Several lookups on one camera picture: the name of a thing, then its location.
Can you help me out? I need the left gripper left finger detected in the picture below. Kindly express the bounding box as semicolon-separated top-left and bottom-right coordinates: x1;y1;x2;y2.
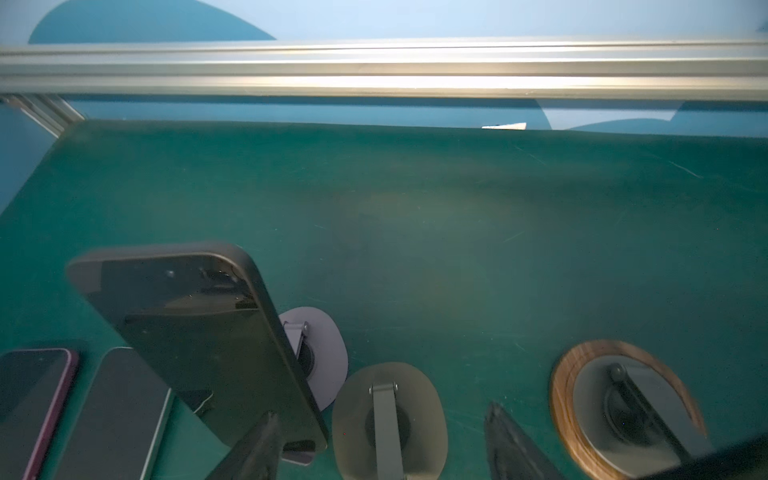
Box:
206;412;281;480

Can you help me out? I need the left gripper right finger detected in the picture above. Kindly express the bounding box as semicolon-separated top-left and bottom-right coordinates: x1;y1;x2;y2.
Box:
484;401;565;480

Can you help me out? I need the light blue phone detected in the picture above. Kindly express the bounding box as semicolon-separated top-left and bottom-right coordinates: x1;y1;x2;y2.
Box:
54;347;174;480

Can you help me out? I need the black phone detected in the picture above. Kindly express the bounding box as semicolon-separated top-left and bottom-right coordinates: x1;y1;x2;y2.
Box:
66;242;328;464
645;427;767;479

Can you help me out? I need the purple phone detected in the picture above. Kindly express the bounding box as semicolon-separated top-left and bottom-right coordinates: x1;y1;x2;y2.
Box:
1;348;79;480

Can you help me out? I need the wooden round phone stand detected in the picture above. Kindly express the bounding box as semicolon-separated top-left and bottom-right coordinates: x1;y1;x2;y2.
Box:
549;340;714;479

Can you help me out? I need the grey stand back left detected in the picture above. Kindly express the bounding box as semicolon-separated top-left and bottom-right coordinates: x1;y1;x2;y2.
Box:
279;307;349;411

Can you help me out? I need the black phone on wooden stand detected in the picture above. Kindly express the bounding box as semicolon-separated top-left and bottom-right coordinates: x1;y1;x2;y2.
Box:
645;427;767;479

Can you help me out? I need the horizontal aluminium frame bar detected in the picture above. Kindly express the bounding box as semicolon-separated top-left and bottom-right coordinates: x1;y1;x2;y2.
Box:
1;39;767;102

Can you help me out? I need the left aluminium frame post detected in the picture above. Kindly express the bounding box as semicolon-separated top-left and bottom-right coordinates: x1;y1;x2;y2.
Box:
1;94;85;138

